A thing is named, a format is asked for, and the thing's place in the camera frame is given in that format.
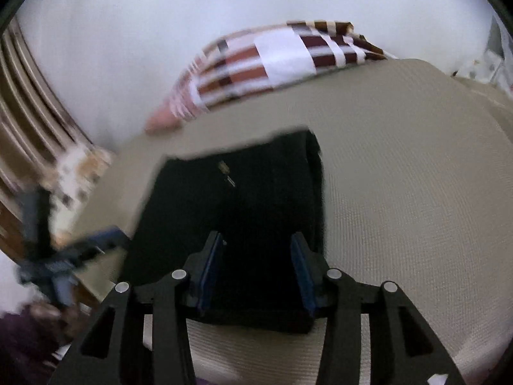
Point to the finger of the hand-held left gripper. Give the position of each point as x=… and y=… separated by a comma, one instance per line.
x=100, y=242

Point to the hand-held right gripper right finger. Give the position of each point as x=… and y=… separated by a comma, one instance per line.
x=301, y=276

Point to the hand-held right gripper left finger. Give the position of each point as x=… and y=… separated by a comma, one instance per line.
x=210, y=272

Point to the black pants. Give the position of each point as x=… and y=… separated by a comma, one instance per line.
x=256, y=200

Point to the orange patterned white cloth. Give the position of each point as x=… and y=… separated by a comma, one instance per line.
x=76, y=168

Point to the person's purple clothing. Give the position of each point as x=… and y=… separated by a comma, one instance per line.
x=24, y=345

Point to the wooden slatted headboard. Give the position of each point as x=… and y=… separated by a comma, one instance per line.
x=24, y=120

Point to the beige bed mattress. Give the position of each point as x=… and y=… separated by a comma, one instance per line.
x=400, y=168

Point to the brown checked pillow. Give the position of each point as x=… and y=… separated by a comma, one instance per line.
x=280, y=56

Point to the white dotted cloth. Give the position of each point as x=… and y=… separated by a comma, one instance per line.
x=481, y=66

